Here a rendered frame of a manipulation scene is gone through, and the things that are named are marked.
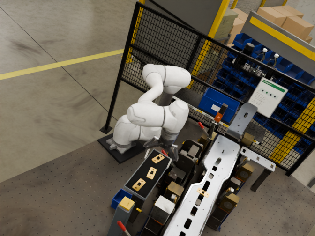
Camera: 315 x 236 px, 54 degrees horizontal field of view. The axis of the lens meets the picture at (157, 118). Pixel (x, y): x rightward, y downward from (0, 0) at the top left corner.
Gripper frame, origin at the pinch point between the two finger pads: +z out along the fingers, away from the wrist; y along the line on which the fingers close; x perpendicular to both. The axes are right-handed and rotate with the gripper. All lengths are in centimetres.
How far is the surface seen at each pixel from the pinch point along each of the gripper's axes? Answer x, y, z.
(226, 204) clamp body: 18, 53, 29
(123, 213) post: -29.2, -4.9, 15.9
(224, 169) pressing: 47, 47, 28
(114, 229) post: -29.0, -6.1, 33.8
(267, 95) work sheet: 116, 61, -5
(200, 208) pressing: 4.6, 36.2, 27.6
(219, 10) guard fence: 246, -6, -15
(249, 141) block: 84, 61, 23
